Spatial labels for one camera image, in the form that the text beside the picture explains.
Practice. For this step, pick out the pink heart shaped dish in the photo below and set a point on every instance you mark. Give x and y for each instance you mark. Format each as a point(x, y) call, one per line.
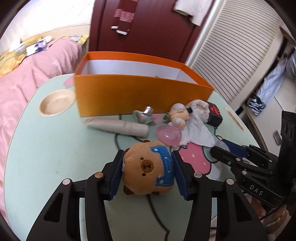
point(169, 135)

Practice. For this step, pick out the cream cosmetic tube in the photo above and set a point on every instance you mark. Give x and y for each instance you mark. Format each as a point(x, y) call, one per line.
point(122, 127)

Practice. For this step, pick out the brown box red symbol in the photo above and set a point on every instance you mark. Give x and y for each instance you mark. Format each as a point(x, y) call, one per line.
point(215, 117)

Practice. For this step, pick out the yellow pillow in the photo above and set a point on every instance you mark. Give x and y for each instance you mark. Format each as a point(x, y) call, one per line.
point(10, 61)

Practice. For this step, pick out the red striped scarf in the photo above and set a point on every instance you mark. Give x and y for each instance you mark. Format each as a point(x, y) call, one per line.
point(123, 16)

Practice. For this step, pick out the orange cardboard box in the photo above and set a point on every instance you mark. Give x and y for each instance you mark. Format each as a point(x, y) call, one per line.
point(114, 83)

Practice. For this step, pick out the zebra pattern bag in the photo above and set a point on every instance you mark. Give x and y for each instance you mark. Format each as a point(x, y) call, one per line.
point(255, 104)

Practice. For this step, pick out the smartphone on bed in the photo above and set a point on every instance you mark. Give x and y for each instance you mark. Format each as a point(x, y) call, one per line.
point(36, 48)

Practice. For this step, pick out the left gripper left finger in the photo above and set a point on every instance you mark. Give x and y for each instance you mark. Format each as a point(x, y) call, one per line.
point(59, 218)

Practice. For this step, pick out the crumpled white tissue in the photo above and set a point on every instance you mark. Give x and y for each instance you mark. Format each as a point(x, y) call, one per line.
point(195, 130)

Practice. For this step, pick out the person right hand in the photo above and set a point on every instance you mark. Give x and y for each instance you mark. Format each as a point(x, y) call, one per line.
point(275, 223)

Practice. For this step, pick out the brown bear plush blue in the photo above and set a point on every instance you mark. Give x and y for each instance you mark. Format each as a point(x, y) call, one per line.
point(147, 168)

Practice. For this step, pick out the pink bed quilt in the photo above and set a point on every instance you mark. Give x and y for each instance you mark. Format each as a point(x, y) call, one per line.
point(17, 87)

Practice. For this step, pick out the white louvered closet door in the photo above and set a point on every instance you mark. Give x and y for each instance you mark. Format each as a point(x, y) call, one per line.
point(237, 46)

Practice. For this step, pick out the dark red wooden door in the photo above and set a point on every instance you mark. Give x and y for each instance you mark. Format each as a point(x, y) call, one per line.
point(156, 30)

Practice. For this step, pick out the white knit sweater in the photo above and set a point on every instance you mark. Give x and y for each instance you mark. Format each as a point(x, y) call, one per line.
point(196, 9)

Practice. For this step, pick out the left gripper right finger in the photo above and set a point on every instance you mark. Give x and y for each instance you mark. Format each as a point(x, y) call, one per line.
point(236, 218)

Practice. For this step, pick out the white-haired doll figure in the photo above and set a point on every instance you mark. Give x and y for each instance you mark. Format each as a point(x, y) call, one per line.
point(177, 116)

